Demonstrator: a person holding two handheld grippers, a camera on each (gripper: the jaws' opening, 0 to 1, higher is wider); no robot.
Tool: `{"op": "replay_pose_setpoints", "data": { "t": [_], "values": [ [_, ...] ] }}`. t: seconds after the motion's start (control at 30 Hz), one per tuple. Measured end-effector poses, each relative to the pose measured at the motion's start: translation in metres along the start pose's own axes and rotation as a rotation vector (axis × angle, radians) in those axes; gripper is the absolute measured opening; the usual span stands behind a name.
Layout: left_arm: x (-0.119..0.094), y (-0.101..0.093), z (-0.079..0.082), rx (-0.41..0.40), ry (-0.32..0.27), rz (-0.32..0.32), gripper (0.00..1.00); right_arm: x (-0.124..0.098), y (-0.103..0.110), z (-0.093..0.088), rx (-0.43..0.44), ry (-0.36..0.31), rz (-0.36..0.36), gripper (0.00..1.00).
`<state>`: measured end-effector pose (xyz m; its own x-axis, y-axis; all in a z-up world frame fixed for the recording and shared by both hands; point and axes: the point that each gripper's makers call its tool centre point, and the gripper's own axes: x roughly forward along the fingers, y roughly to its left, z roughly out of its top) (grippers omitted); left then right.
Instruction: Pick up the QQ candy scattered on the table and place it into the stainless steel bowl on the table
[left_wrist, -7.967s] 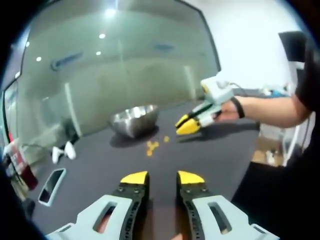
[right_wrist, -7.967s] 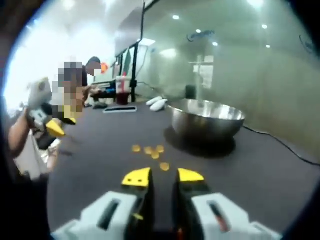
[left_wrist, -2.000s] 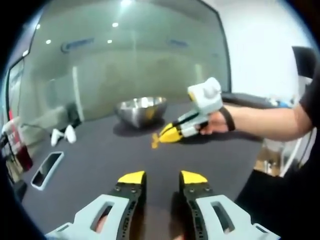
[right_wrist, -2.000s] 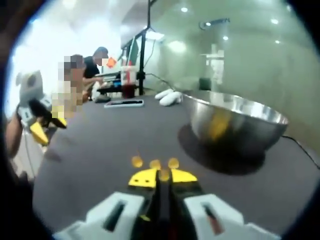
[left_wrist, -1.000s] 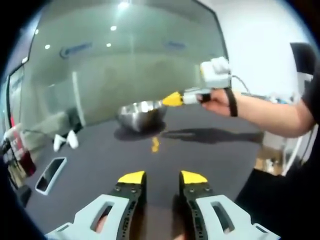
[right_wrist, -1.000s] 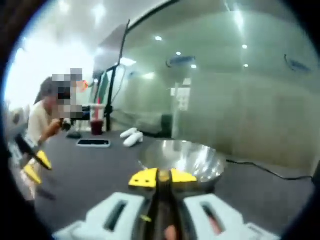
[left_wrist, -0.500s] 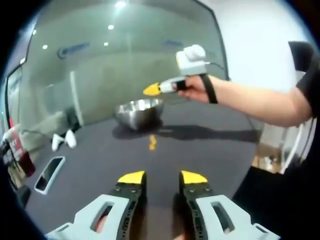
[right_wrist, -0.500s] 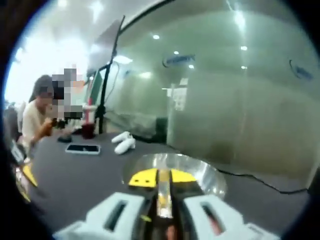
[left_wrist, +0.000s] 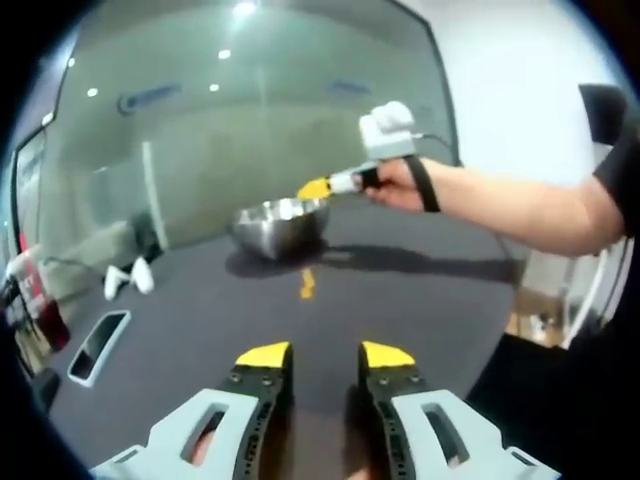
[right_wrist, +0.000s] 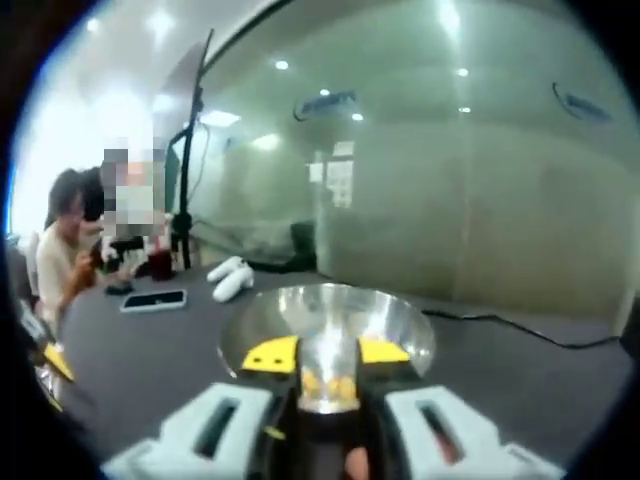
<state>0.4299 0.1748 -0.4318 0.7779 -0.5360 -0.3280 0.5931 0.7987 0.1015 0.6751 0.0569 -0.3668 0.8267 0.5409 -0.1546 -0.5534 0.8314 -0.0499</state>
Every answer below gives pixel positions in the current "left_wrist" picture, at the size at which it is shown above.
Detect white metal frame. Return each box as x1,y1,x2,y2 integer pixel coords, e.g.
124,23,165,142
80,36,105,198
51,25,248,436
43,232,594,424
563,233,629,351

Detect person's black shirt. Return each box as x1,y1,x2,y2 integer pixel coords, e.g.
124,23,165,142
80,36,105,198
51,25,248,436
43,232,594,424
463,83,640,480

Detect stainless steel bowl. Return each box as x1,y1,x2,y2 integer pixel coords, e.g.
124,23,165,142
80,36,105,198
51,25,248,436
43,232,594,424
228,197,332,262

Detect person's right hand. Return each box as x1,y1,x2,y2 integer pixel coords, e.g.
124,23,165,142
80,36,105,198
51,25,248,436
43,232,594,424
364,159,437,212

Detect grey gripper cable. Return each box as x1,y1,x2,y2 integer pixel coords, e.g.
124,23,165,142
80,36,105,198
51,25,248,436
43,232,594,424
413,131,460,164

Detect dark grey table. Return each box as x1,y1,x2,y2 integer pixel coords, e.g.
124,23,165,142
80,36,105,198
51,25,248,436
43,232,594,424
29,202,527,480

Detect black wrist strap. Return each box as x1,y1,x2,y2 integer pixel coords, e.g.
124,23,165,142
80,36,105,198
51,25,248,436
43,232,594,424
408,156,442,214

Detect yellow QQ candies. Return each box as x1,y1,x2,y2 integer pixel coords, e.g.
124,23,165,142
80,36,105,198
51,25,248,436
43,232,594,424
297,268,317,302

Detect white-edged black phone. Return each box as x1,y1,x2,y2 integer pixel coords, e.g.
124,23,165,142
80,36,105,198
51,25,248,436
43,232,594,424
66,309,133,389

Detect person's left hand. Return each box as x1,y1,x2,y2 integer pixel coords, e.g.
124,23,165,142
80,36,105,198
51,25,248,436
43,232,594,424
191,424,226,466

